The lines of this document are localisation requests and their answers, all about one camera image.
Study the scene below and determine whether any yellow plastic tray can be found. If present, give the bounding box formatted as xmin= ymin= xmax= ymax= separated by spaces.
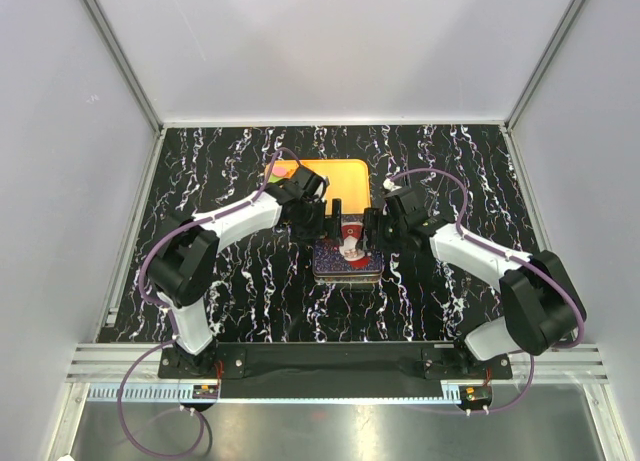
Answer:
xmin=254 ymin=159 xmax=371 ymax=217

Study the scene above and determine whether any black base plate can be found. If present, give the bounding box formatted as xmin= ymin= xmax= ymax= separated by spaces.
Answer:
xmin=158 ymin=341 xmax=513 ymax=402

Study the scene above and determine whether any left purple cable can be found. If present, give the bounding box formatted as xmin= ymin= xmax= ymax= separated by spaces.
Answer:
xmin=117 ymin=148 xmax=301 ymax=457

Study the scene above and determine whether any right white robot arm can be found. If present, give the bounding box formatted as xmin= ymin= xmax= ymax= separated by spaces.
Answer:
xmin=359 ymin=187 xmax=587 ymax=378

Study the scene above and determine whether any purple cable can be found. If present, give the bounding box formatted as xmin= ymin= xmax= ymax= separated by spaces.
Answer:
xmin=117 ymin=148 xmax=301 ymax=457
xmin=387 ymin=168 xmax=587 ymax=415

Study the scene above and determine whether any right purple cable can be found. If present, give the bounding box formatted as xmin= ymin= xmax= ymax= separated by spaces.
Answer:
xmin=387 ymin=168 xmax=587 ymax=415

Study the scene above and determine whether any gold tin lid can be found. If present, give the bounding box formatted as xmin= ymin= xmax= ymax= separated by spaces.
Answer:
xmin=312 ymin=214 xmax=384 ymax=274

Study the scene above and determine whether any pink round cookie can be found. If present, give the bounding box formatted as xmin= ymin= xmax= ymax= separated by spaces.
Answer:
xmin=272 ymin=166 xmax=289 ymax=178

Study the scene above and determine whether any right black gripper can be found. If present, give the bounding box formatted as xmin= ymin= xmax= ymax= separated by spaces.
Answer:
xmin=355 ymin=208 xmax=408 ymax=255

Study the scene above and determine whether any gold cookie tin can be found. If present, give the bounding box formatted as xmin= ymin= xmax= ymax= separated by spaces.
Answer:
xmin=314 ymin=270 xmax=382 ymax=287

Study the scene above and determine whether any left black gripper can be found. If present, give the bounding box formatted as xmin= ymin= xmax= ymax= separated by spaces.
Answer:
xmin=291 ymin=198 xmax=343 ymax=247

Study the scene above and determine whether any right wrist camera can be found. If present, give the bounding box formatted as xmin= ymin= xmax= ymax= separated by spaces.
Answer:
xmin=383 ymin=179 xmax=396 ymax=192

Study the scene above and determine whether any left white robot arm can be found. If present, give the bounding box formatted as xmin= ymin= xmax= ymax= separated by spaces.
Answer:
xmin=138 ymin=165 xmax=339 ymax=377

